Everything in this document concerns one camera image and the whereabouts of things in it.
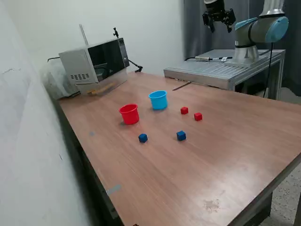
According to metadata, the silver microwave oven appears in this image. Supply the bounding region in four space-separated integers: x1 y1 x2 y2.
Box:
58 37 130 86

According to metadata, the red plastic cup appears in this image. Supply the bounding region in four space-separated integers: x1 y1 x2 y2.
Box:
119 103 140 125

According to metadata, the dark grey curtain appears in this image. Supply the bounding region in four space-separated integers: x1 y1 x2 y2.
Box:
182 0 301 97

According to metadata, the large grey tape strip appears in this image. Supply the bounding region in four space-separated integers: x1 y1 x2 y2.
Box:
105 184 122 196

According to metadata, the dark flat strip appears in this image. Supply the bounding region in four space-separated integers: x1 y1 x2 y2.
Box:
172 81 191 91

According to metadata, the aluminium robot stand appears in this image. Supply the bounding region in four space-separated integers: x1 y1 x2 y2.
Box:
163 48 286 101

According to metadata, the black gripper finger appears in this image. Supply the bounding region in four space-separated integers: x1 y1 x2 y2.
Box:
222 8 237 33
202 12 216 33

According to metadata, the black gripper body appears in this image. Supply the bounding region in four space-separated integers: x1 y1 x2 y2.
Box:
205 0 226 18

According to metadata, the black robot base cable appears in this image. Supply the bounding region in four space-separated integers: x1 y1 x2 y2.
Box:
262 41 275 98

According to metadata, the crumpled clear plastic bag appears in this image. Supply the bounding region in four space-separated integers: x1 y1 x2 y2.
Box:
40 62 79 99

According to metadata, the thin white rod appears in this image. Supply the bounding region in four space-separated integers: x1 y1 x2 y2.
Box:
79 23 89 46

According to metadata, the blue plastic cup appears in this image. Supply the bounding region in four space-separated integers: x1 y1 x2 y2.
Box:
148 90 169 111

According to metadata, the grey connector cable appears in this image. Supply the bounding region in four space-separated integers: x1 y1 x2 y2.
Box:
184 56 233 63

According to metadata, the silver blue-jointed robot arm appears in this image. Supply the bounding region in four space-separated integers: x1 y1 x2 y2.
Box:
204 0 290 67

